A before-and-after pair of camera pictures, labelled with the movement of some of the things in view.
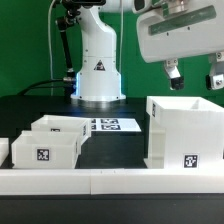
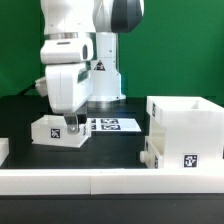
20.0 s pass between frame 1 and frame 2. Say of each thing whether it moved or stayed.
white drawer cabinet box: stayed
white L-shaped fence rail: stayed
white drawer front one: moved
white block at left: stayed
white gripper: moved
